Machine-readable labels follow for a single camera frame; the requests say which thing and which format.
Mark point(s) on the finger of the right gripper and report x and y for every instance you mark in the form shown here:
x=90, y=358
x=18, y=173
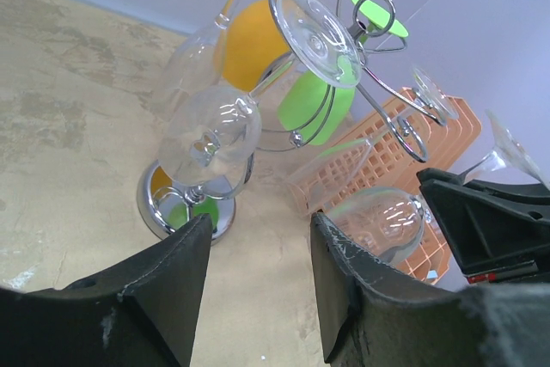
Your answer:
x=498, y=233

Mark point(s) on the orange plastic file organizer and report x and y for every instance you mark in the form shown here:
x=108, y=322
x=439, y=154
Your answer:
x=390, y=166

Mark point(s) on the green plastic wine glass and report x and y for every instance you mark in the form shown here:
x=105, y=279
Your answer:
x=313, y=110

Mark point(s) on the orange plastic wine glass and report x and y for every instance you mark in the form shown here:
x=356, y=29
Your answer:
x=251, y=44

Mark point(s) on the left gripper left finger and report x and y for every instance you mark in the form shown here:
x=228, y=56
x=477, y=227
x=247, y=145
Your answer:
x=142, y=311

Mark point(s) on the chrome wine glass rack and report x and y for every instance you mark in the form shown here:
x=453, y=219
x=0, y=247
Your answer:
x=158, y=196

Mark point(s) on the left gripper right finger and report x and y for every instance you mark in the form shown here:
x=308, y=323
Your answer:
x=371, y=314

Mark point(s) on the clear wine glass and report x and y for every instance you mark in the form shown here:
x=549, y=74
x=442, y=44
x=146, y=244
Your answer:
x=195, y=65
x=219, y=127
x=390, y=223

